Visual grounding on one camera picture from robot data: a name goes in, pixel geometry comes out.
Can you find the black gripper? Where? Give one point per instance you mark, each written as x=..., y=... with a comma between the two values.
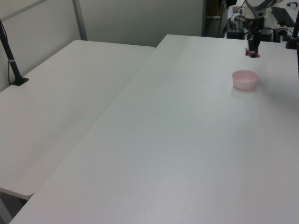
x=254, y=25

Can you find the red strawberry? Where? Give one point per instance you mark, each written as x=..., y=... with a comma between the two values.
x=252, y=54

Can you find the pink plastic bowl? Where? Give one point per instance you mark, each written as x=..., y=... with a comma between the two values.
x=245, y=80

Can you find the black electronics box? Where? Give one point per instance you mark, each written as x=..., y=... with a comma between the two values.
x=234, y=31

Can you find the grey metal shelf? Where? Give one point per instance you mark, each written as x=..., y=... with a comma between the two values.
x=213, y=16

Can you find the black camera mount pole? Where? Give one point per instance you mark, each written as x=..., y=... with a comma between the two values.
x=10, y=58
x=292, y=40

